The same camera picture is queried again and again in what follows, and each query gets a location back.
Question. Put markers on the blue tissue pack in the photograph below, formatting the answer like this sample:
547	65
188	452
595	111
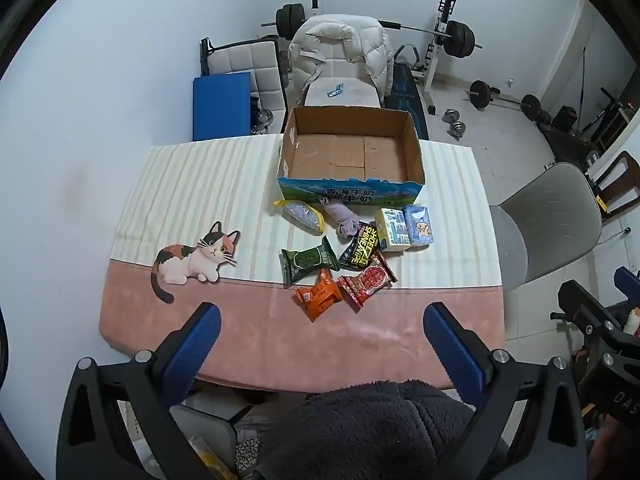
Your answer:
421	227

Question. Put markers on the blue board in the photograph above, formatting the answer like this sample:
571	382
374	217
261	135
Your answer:
221	107

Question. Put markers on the white weight rack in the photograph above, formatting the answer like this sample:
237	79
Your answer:
432	60

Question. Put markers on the grey plastic chair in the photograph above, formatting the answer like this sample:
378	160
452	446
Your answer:
550	210

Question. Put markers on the purple cloth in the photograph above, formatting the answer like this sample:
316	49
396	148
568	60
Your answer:
345	220

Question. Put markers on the red snack packet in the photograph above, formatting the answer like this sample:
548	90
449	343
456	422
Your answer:
367	282

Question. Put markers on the white quilted chair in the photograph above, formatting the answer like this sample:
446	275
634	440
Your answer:
245	60

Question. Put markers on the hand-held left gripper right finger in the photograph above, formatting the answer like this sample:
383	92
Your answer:
452	350

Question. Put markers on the white puffer jacket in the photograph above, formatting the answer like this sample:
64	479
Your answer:
340	35

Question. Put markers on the black shoe wipes packet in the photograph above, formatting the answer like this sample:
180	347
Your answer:
361	252

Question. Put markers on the small blue packet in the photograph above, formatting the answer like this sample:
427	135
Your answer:
336	90

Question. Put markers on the yellow tissue pack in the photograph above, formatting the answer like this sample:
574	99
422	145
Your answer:
392	230

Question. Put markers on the black exercise machine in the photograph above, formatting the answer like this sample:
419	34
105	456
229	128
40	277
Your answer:
567	117

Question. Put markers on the racked barbell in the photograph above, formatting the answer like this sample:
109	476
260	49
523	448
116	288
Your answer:
457	37

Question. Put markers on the yellow silver scouring sponge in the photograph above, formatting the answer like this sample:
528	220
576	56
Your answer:
302	214

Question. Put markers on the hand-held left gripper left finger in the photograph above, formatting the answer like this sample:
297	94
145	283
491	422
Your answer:
192	350

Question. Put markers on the green wipes packet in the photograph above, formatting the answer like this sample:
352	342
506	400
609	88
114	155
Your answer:
307	260

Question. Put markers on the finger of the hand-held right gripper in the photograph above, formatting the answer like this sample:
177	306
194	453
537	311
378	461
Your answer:
627	280
592	307

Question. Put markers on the black weight bench pad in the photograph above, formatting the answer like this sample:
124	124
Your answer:
405	95

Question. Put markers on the short floor barbell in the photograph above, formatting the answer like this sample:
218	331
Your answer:
484	94

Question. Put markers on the cardboard box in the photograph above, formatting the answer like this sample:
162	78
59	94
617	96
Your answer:
345	157

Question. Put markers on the metal dumbbell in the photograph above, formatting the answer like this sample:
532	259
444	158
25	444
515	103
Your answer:
459	130
452	115

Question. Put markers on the brown wooden chair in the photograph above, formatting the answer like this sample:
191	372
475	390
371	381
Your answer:
617	175

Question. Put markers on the dark fleece clothing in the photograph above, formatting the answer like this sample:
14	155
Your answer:
370	425

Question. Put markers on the orange snack packet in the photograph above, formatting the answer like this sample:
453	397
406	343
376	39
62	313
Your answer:
317	296

